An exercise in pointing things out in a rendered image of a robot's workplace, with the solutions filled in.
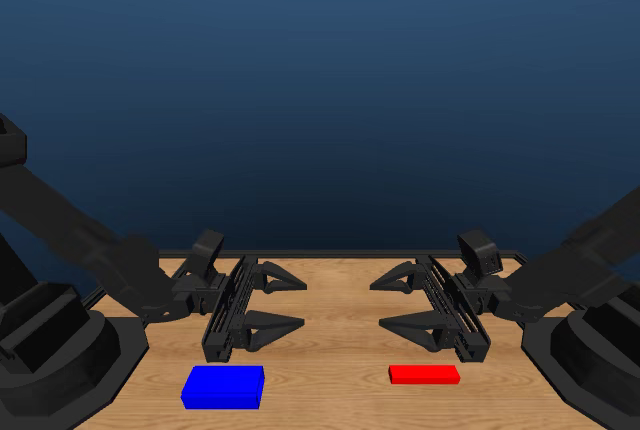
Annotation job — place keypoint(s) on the thin red peg bar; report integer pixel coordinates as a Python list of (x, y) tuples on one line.
[(424, 375)]

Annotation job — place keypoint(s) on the blue hollow socket block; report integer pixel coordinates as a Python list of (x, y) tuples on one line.
[(220, 387)]

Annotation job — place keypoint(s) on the black table frame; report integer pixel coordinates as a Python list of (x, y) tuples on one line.
[(350, 253)]

